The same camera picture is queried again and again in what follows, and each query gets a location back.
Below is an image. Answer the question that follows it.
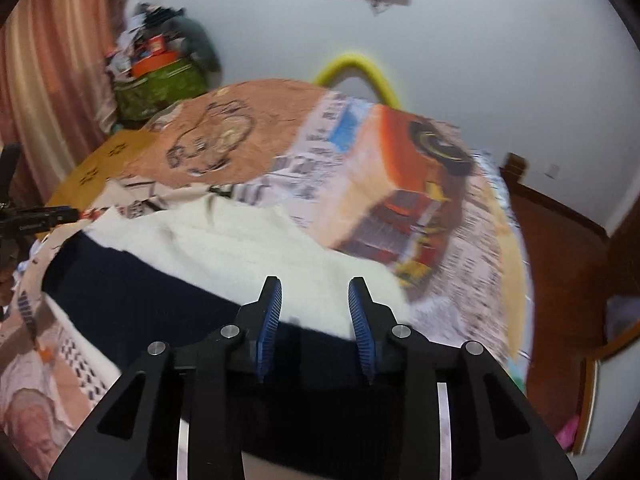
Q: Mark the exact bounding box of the white and navy knit sweater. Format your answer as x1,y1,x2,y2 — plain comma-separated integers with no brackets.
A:
42,195,409,479

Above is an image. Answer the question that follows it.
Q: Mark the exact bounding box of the bamboo lap table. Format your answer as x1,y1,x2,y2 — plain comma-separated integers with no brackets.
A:
47,129,156,210

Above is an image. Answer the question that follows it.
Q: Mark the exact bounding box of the pink striped curtain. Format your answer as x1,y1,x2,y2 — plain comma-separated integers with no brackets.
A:
1,0,127,206

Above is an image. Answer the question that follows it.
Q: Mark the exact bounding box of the green basket of clutter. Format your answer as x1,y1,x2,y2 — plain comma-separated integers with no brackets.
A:
105,2,221,124

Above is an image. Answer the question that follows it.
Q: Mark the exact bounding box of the newspaper print bed blanket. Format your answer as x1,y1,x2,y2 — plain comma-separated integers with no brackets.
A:
1,79,532,479

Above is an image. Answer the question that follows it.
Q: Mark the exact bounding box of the yellow curved tube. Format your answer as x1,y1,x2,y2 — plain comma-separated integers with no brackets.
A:
312,52,402,110

